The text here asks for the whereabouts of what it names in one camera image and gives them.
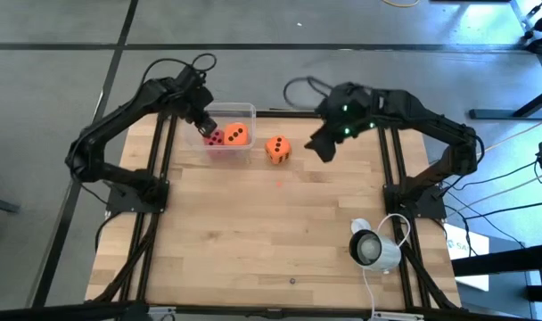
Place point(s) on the silver aluminium bracket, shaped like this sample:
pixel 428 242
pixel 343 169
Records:
pixel 398 316
pixel 164 310

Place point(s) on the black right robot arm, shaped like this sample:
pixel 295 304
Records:
pixel 431 116

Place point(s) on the white printed board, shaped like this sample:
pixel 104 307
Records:
pixel 467 241

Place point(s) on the black aluminium table frame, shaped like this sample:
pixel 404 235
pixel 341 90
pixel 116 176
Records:
pixel 271 114

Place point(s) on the black frame crossbeam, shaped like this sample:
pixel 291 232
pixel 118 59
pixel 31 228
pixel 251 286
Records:
pixel 75 314

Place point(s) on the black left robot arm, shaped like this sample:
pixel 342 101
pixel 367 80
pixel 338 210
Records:
pixel 119 111

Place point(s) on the reddish pink foam die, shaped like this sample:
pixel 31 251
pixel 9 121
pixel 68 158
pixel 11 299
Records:
pixel 216 139

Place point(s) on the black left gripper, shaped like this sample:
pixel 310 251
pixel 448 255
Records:
pixel 196 100

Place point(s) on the clear plastic bin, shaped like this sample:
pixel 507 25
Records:
pixel 240 113

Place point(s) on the grey metal stand frame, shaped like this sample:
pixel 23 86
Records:
pixel 530 39

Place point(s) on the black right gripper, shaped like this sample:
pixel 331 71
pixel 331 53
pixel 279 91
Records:
pixel 349 109

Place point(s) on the orange foam die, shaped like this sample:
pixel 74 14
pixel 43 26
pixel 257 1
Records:
pixel 236 134
pixel 277 151

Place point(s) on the black stand base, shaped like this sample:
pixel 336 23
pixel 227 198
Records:
pixel 498 114

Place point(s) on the black stand beam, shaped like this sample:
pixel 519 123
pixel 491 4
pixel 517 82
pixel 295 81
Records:
pixel 503 260

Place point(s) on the white webcam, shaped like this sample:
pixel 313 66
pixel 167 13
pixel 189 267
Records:
pixel 382 256

